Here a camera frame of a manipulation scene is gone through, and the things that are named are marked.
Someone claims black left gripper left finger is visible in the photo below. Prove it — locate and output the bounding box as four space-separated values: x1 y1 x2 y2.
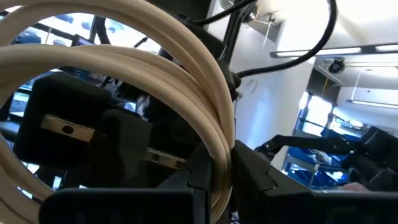
39 146 215 224

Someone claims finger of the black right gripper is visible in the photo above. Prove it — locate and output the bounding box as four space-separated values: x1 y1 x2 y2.
93 108 154 189

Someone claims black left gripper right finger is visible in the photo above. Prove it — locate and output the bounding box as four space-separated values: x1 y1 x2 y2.
231 139 398 224

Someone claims cream braided USB-C cable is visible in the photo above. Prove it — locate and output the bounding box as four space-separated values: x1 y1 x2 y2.
0 0 236 224

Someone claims black jointed stand arm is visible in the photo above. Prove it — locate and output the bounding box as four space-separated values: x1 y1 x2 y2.
254 124 398 192

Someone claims round black ceiling device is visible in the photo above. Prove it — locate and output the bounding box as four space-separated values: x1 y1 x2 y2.
327 58 346 75

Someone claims ceiling strip light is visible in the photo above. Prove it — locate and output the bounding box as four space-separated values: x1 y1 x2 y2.
269 43 398 59
346 98 398 110

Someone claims black rig cable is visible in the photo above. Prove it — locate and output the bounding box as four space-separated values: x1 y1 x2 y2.
234 0 339 79

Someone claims black aluminium rig frame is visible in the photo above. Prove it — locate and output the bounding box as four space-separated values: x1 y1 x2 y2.
221 0 257 63

